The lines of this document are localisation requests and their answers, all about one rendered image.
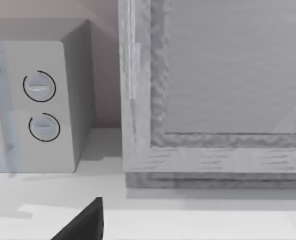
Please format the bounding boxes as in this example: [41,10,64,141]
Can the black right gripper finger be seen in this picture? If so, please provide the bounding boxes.
[50,196,105,240]

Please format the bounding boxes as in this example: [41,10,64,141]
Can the pale microwave oven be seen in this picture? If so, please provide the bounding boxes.
[0,17,95,174]

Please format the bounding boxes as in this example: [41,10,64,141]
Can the pale round microwave knob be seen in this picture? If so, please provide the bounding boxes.
[28,112,61,143]
[22,70,57,103]

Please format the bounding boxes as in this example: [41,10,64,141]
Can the grey wooden cabinet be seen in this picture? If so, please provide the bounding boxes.
[117,0,296,190]

